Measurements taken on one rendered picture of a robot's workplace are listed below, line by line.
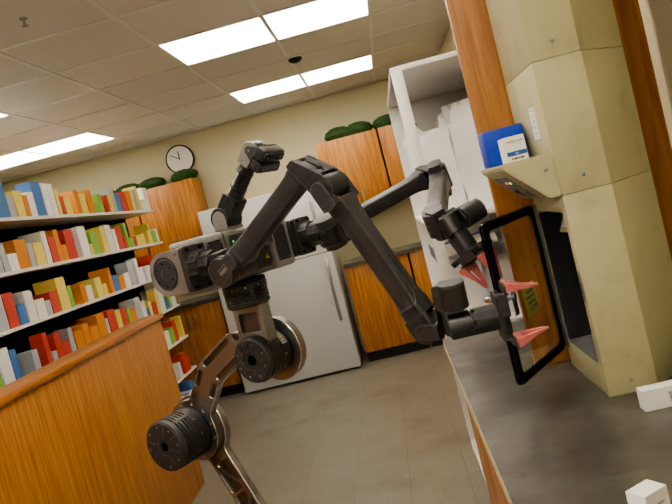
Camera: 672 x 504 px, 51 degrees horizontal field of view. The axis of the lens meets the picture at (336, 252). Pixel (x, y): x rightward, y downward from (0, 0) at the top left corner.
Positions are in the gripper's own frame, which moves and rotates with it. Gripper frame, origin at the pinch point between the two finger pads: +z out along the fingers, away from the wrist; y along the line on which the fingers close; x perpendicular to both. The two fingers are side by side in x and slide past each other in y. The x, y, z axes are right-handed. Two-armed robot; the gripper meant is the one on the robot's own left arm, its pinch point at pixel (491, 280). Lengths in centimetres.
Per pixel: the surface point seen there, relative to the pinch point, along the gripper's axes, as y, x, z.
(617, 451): -19, 33, 41
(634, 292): -26.6, -1.4, 21.1
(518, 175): -26.5, 9.1, -14.2
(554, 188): -29.5, 5.1, -7.4
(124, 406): 240, -37, -64
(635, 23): -54, -48, -34
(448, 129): 35, -107, -68
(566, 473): -13, 43, 39
